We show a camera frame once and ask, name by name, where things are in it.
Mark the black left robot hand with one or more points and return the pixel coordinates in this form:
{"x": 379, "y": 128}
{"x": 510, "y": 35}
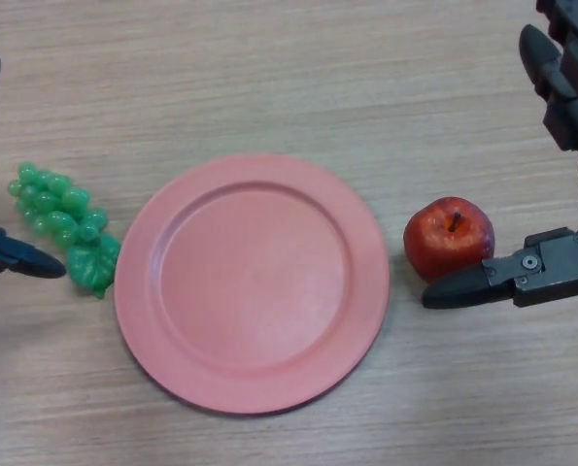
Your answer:
{"x": 11, "y": 252}

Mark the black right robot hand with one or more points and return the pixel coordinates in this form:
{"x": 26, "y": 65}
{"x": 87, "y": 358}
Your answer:
{"x": 551, "y": 267}

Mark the green plastic grape bunch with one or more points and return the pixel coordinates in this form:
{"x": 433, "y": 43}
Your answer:
{"x": 55, "y": 218}

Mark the pink round plate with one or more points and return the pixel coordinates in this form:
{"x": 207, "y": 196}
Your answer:
{"x": 254, "y": 286}

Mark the red apple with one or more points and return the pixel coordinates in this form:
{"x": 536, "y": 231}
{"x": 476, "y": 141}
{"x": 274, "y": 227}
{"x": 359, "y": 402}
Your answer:
{"x": 439, "y": 238}

